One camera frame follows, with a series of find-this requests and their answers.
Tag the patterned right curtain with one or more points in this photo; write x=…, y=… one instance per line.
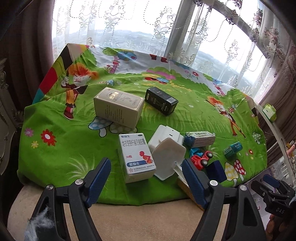
x=278, y=33

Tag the white box blue end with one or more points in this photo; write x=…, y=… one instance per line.
x=215, y=171

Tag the purple-edged cardboard storage box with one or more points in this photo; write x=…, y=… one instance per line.
x=257, y=198

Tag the black small carton box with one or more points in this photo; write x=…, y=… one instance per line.
x=160, y=100

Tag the grey-green striped medicine box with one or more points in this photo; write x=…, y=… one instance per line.
x=199, y=139

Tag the red toy car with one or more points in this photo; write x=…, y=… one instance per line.
x=200, y=161

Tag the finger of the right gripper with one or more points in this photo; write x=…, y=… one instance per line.
x=271, y=180
x=261, y=187

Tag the green tissue pack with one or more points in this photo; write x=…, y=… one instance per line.
x=270, y=112

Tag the mauve left curtain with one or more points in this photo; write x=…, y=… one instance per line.
x=26, y=43

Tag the white lace sheer curtain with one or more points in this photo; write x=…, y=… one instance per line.
x=220, y=42

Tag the teal small medicine box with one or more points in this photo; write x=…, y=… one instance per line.
x=232, y=149

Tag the cream carved dresser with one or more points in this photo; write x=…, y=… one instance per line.
x=11, y=119

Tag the white plastic device box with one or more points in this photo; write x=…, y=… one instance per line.
x=168, y=152

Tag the white curved shelf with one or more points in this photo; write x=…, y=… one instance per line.
x=279, y=140

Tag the pink handheld fan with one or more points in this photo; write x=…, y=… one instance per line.
x=291, y=149

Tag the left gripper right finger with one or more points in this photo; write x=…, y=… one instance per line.
x=243, y=219

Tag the beige tall carton box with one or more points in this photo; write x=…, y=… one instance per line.
x=119, y=107

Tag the white medicine box red figure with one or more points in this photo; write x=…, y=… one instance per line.
x=135, y=157

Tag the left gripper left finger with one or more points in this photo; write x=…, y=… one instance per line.
x=48, y=221

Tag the white long orange-print box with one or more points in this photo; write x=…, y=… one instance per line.
x=183, y=184

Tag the green cartoon print cloth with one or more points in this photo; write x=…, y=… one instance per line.
x=91, y=95

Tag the right hand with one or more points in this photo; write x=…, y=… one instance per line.
x=280, y=229

